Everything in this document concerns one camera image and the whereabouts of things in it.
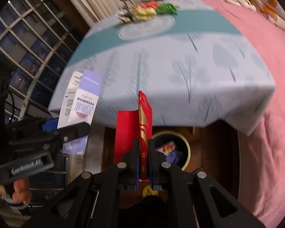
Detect red gold envelope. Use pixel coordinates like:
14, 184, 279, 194
114, 91, 152, 181

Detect black gold crumpled wrapper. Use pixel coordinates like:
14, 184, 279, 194
116, 8, 136, 24

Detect person's left hand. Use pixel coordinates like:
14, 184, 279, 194
0, 178, 32, 204

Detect yellow crumpled wrapper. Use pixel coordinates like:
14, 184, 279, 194
133, 7, 156, 21

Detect red pink snack box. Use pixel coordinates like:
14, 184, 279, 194
156, 142, 176, 156

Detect tree pattern tablecloth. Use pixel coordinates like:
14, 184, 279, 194
48, 0, 276, 137

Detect green crumpled wrapper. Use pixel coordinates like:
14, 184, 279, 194
155, 3, 179, 14

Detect orange red snack bag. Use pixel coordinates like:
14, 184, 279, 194
134, 1, 160, 9

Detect pink bed blanket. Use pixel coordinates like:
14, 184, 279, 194
177, 0, 285, 228

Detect purple white carton box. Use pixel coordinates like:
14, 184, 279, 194
56, 69, 102, 156

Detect folded cartoon print blanket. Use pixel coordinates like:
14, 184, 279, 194
252, 0, 285, 31

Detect purple bag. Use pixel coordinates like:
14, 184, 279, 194
166, 150, 182, 164

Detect yellow rimmed trash bin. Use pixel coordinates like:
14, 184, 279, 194
152, 131, 191, 171

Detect left yellow slipper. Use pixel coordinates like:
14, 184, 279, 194
142, 185, 158, 198

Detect metal window grille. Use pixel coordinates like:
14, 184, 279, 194
0, 0, 83, 123

